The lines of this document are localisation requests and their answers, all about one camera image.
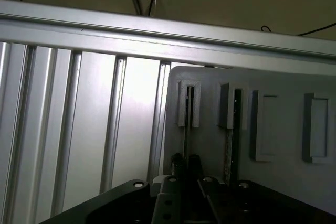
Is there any grey printed parts rack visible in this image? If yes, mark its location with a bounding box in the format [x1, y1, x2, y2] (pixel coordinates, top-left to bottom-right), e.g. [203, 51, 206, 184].
[162, 65, 336, 216]

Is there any aluminium table frame rail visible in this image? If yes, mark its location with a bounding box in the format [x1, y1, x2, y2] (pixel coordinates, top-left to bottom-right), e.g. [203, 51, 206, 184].
[0, 0, 336, 74]

